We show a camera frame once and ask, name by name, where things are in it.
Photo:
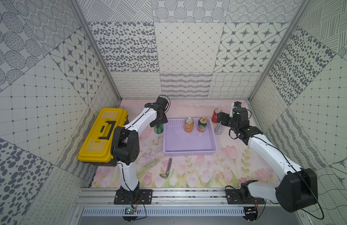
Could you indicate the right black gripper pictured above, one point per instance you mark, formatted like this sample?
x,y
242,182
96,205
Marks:
x,y
220,117

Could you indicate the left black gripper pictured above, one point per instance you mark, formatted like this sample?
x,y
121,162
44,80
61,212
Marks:
x,y
159,120

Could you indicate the red cola can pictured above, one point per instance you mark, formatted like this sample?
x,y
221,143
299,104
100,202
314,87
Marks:
x,y
215,115

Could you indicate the green soda can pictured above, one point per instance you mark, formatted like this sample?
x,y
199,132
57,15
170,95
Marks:
x,y
159,129

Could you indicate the orange soda can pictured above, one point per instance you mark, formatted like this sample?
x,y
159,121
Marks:
x,y
188,125

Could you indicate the green gold-top drink can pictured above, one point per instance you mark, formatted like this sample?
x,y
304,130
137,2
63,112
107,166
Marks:
x,y
202,124

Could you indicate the purple perforated plastic basket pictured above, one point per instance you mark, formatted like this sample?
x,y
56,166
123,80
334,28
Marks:
x,y
177,142

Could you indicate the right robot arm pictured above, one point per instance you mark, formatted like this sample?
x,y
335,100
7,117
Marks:
x,y
298,187

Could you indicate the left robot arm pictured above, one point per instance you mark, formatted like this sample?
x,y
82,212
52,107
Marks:
x,y
125,141

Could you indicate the grey metal allen key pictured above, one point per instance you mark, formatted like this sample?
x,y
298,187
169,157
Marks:
x,y
166,174

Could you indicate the yellow plastic toolbox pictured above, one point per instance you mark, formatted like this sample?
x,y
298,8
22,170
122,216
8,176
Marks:
x,y
96,149

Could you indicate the right circuit board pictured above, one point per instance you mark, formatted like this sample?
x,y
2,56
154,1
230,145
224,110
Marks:
x,y
250,213

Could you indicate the left green circuit board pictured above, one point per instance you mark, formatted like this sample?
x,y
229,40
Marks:
x,y
129,211

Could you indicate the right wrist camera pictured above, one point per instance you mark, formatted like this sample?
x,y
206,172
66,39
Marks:
x,y
234,105

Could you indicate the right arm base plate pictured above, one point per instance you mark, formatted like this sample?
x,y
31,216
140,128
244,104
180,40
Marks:
x,y
233,197

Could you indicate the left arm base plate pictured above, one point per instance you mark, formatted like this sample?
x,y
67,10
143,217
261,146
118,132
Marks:
x,y
126,197

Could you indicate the aluminium mounting rail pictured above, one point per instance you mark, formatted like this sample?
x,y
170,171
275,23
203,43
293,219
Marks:
x,y
161,197

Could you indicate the white slotted cable duct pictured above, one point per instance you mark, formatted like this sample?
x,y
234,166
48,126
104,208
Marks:
x,y
165,211

